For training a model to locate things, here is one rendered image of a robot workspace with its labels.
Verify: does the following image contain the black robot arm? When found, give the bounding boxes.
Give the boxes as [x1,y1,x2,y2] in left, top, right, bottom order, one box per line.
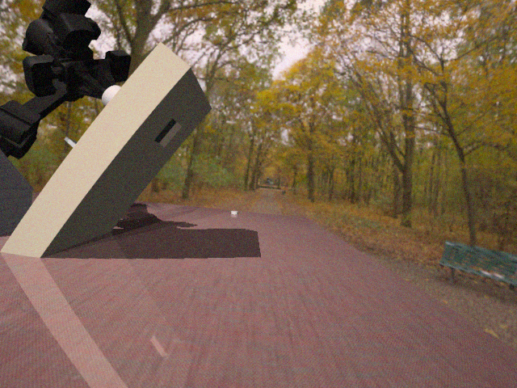
[0,0,101,159]

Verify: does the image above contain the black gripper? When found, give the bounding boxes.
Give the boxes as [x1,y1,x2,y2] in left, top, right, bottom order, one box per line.
[23,37,132,99]

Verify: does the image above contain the white flat panel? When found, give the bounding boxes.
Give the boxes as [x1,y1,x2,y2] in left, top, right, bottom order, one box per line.
[65,137,78,147]

